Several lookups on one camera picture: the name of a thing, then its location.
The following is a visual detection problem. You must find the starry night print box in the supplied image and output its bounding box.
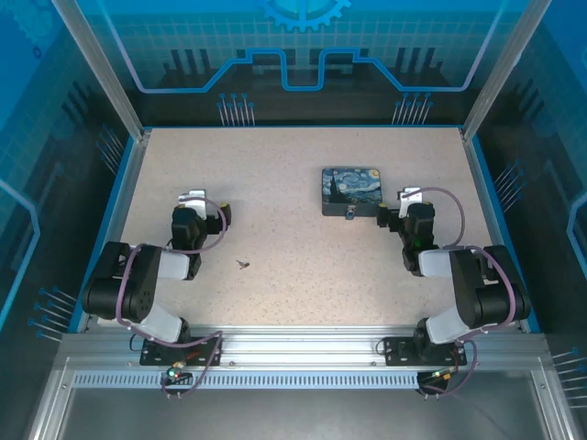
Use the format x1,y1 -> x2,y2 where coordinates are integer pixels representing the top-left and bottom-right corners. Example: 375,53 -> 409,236
320,166 -> 384,218

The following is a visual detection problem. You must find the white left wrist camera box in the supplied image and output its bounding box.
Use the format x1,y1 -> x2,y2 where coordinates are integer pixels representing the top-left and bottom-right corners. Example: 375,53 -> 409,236
177,188 -> 209,216

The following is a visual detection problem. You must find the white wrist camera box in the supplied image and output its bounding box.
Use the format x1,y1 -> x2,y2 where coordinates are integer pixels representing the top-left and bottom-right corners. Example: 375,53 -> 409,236
396,185 -> 423,219
177,188 -> 209,216

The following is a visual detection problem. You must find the aluminium mounting rail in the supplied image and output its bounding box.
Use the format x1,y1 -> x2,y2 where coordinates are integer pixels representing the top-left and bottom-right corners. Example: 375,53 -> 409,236
59,323 -> 551,369

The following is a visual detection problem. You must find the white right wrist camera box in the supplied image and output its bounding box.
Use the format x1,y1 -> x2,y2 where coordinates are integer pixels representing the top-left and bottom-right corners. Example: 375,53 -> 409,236
396,185 -> 423,219

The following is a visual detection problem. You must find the aluminium table side rail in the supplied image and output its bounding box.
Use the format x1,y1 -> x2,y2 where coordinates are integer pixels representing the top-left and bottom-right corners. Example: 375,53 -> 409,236
460,127 -> 529,332
75,129 -> 153,334

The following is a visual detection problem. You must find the slotted grey cable duct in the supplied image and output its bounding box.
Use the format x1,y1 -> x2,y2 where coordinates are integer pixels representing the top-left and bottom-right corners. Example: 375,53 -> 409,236
71,371 -> 460,391

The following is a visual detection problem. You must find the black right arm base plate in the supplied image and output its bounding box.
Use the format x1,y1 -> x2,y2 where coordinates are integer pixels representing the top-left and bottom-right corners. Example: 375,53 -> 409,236
381,335 -> 470,368

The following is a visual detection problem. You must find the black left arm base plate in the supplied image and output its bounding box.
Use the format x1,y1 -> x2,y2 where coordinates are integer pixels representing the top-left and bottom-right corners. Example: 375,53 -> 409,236
138,335 -> 225,368

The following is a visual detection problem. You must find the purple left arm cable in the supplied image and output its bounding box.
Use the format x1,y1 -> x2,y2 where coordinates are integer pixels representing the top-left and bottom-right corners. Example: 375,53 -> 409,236
114,196 -> 229,402

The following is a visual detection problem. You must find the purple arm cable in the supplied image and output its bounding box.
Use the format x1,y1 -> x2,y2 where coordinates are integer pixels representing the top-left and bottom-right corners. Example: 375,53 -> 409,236
409,186 -> 529,401
114,196 -> 229,402

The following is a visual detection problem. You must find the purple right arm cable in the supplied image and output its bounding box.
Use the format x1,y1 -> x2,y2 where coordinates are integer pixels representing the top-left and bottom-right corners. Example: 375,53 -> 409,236
409,186 -> 529,401

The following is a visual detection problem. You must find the aluminium frame post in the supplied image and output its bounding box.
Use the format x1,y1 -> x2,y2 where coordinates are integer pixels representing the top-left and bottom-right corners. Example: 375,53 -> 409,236
460,0 -> 557,141
50,0 -> 153,141

